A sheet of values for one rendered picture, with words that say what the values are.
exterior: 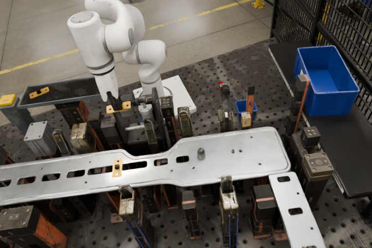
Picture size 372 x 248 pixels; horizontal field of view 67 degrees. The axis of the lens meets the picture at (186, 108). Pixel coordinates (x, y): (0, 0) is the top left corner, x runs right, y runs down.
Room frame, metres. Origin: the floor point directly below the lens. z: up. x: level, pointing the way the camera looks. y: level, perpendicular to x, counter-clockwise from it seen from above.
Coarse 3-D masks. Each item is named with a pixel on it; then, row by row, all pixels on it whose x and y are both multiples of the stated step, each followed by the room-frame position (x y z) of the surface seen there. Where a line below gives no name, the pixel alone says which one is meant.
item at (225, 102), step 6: (222, 84) 0.81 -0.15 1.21; (228, 84) 0.80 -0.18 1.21; (222, 90) 0.79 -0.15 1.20; (228, 90) 0.77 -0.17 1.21; (222, 96) 0.79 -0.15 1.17; (228, 96) 0.79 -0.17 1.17; (222, 102) 0.78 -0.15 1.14; (228, 102) 0.79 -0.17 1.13; (222, 108) 0.78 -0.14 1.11; (228, 108) 0.78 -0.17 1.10; (222, 114) 0.77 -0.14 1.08
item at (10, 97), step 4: (4, 96) 1.03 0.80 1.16; (8, 96) 1.02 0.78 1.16; (12, 96) 1.02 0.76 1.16; (0, 100) 1.00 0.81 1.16; (4, 100) 1.00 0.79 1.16; (8, 100) 0.99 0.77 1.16; (12, 100) 0.99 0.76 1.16; (0, 104) 0.98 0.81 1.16; (4, 104) 0.98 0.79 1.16; (8, 104) 0.98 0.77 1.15
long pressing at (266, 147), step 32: (256, 128) 0.73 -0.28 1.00; (64, 160) 0.74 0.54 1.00; (96, 160) 0.71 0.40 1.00; (128, 160) 0.68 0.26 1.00; (192, 160) 0.63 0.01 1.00; (224, 160) 0.61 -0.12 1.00; (256, 160) 0.59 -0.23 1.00; (288, 160) 0.56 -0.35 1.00; (0, 192) 0.63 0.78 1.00; (32, 192) 0.61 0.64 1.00; (64, 192) 0.58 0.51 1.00; (96, 192) 0.56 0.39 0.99
